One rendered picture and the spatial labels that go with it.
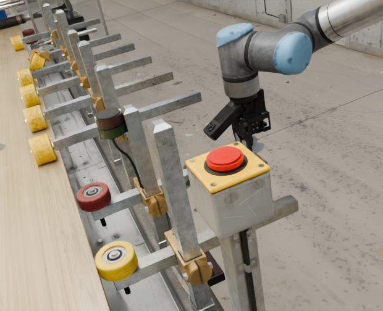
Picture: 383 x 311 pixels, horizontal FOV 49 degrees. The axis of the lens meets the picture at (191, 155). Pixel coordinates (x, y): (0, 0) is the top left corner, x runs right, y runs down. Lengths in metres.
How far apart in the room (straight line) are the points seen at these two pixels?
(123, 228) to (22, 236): 0.44
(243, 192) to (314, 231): 1.75
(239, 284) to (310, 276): 1.43
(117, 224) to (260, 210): 0.98
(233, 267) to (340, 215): 1.77
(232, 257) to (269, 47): 0.56
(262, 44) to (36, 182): 0.68
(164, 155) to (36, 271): 0.37
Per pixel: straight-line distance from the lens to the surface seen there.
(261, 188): 0.45
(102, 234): 1.39
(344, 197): 2.39
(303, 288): 1.93
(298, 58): 0.96
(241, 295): 0.57
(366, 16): 1.00
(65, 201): 1.08
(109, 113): 0.94
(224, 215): 0.45
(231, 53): 1.02
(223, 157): 0.45
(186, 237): 0.82
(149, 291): 1.17
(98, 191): 1.06
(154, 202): 1.03
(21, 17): 3.49
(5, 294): 0.91
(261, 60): 0.97
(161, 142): 0.70
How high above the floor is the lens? 1.47
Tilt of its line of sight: 31 degrees down
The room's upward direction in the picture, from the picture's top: 11 degrees counter-clockwise
